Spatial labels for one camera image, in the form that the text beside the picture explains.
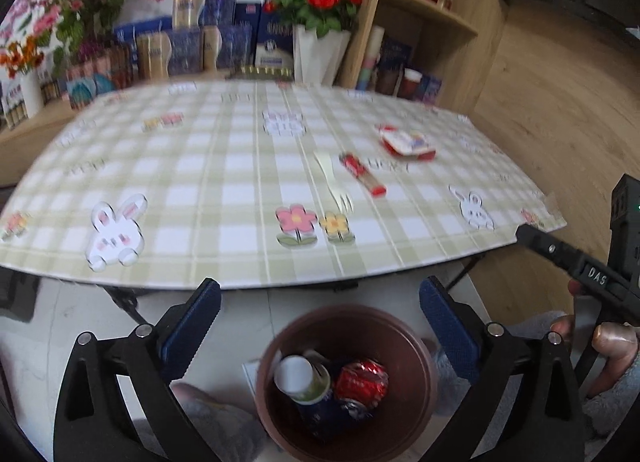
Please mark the red paper cup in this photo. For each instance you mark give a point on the red paper cup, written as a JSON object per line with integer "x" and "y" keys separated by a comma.
{"x": 410, "y": 86}

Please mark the checked bunny tablecloth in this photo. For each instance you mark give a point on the checked bunny tablecloth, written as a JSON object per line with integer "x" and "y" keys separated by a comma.
{"x": 200, "y": 182}

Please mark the small blue purple box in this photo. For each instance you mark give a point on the small blue purple box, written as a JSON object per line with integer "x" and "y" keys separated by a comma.
{"x": 432, "y": 89}

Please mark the blue white box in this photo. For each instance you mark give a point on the blue white box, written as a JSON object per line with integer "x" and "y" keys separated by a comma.
{"x": 274, "y": 49}

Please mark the cream plastic fork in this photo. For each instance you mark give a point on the cream plastic fork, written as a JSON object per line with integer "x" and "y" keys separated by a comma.
{"x": 330, "y": 182}

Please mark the black counter shelf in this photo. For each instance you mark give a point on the black counter shelf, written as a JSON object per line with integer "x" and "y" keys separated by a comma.
{"x": 590, "y": 7}

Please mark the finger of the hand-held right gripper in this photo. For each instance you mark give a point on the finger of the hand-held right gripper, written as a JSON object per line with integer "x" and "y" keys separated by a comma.
{"x": 547, "y": 247}

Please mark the brown plastic bin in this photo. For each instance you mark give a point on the brown plastic bin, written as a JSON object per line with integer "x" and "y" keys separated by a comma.
{"x": 405, "y": 357}

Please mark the row of small brown bottles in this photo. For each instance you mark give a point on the row of small brown bottles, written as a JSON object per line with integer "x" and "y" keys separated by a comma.
{"x": 12, "y": 109}

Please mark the dark blue small box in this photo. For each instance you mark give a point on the dark blue small box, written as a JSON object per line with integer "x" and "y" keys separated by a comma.
{"x": 248, "y": 22}

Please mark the red box with rainbow card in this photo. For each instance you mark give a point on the red box with rainbow card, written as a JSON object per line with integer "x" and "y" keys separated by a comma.
{"x": 407, "y": 144}

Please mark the person's right hand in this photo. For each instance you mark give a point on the person's right hand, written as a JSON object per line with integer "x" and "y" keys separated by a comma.
{"x": 615, "y": 339}

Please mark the red sachet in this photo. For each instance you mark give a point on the red sachet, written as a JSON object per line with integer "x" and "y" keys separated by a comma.
{"x": 362, "y": 174}

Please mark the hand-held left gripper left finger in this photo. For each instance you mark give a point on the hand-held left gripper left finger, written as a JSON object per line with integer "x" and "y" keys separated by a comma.
{"x": 192, "y": 324}

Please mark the red rose plant white pot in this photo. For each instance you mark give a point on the red rose plant white pot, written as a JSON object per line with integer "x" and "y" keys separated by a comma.
{"x": 315, "y": 57}

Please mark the wavy brown planter box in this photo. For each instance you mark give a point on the wavy brown planter box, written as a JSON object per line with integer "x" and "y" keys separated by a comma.
{"x": 107, "y": 69}

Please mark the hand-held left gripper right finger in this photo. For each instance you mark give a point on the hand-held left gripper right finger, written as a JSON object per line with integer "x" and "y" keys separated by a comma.
{"x": 450, "y": 327}

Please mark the flat blue box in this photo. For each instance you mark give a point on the flat blue box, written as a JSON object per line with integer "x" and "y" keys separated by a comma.
{"x": 142, "y": 32}

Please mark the brown cup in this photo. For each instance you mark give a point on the brown cup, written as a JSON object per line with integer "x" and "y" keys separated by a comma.
{"x": 387, "y": 82}

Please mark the blue gold gift box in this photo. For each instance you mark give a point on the blue gold gift box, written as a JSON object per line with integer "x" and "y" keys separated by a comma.
{"x": 167, "y": 54}
{"x": 227, "y": 47}
{"x": 205, "y": 9}

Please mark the teal ornament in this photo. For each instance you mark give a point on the teal ornament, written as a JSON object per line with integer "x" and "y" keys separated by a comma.
{"x": 90, "y": 89}

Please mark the crushed red can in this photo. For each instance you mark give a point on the crushed red can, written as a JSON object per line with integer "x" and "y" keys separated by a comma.
{"x": 360, "y": 381}

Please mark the white green paper cup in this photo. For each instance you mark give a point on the white green paper cup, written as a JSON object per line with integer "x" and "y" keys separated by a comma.
{"x": 297, "y": 377}

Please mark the person's left leg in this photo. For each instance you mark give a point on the person's left leg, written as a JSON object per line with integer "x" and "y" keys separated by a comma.
{"x": 215, "y": 427}

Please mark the orange flowers white vase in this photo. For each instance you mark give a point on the orange flowers white vase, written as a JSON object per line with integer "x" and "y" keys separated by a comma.
{"x": 30, "y": 94}

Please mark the gold leaf tray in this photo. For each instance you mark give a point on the gold leaf tray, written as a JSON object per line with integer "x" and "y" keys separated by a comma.
{"x": 257, "y": 74}

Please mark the wooden shelf unit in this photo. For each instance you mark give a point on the wooden shelf unit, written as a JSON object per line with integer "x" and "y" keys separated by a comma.
{"x": 475, "y": 2}

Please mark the stack of pastel paper cups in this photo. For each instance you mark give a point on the stack of pastel paper cups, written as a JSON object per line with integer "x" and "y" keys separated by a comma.
{"x": 371, "y": 59}

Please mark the dark blue starry box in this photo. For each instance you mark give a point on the dark blue starry box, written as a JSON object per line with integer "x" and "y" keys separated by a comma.
{"x": 397, "y": 52}

